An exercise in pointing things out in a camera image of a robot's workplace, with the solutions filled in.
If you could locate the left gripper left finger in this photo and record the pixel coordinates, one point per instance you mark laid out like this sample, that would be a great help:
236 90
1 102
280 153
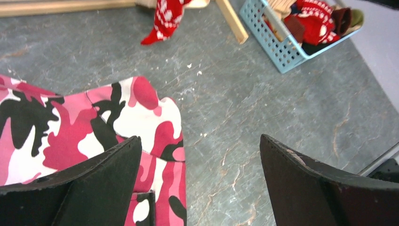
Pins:
95 192

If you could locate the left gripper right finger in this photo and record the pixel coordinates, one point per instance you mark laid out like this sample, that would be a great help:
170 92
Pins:
307 192

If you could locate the red white patterned sock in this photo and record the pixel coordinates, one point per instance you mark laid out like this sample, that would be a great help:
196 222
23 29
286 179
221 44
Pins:
167 18

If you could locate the tan brown striped sock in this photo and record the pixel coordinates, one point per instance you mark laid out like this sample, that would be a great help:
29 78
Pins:
192 4

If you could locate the brown tan socks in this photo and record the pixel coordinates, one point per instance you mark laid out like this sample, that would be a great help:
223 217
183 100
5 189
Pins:
346 20

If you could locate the wooden hanger stand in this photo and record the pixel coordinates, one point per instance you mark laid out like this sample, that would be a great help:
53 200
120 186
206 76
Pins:
10 8

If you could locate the pink camouflage cloth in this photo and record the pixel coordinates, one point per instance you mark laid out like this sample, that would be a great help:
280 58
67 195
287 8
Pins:
42 133

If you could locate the light blue plastic basket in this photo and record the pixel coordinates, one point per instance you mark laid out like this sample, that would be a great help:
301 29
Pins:
276 40

